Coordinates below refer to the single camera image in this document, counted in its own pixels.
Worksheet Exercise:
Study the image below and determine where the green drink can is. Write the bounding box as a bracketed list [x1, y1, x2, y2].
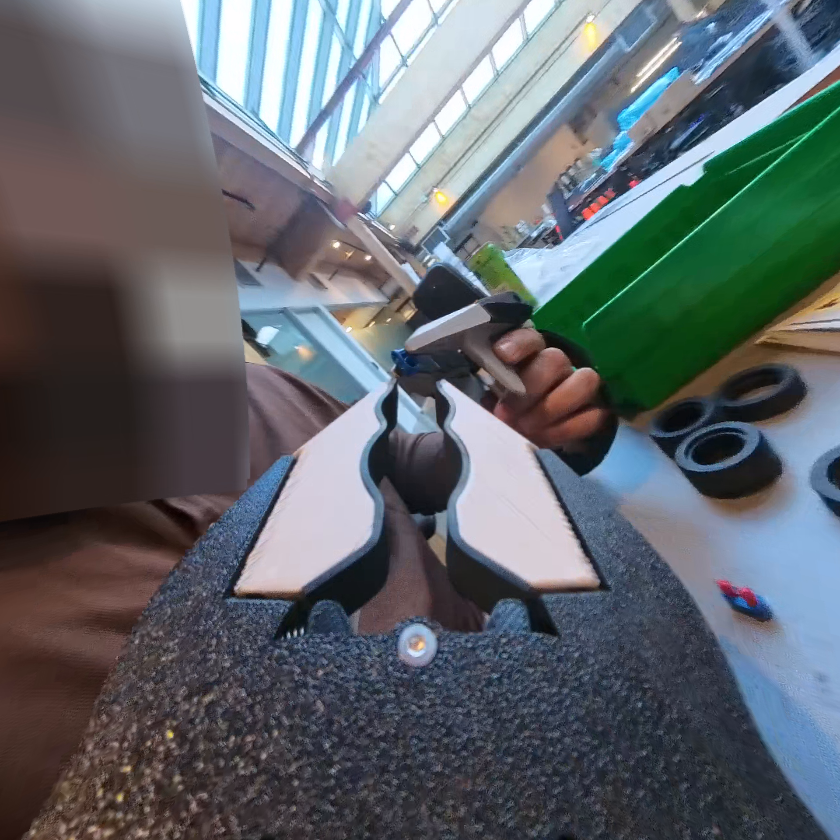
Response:
[469, 241, 538, 309]

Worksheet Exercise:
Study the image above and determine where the person's left hand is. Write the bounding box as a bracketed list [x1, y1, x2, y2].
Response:
[491, 327, 611, 455]

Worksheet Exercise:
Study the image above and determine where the background storage shelf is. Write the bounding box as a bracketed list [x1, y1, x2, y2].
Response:
[545, 0, 840, 227]

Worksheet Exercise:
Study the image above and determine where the person's left forearm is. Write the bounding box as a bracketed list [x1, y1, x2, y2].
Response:
[357, 430, 487, 634]

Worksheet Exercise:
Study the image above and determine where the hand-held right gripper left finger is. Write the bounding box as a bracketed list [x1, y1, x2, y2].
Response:
[234, 378, 400, 616]

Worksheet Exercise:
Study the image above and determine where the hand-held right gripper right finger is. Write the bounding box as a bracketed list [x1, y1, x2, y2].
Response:
[436, 379, 602, 619]

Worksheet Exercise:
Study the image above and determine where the white long table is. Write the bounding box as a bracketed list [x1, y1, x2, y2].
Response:
[505, 59, 840, 303]

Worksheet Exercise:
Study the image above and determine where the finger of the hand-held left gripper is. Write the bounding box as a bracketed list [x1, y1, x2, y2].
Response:
[407, 351, 493, 383]
[404, 304, 494, 357]

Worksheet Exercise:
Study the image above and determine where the green plastic bin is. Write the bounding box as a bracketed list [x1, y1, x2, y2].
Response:
[530, 82, 840, 417]

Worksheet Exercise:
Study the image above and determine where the open instruction booklet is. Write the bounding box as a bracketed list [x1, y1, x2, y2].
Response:
[755, 298, 840, 358]

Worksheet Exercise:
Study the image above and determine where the black toy tire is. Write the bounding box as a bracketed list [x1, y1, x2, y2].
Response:
[650, 397, 723, 457]
[809, 445, 840, 519]
[714, 363, 808, 424]
[675, 422, 784, 500]

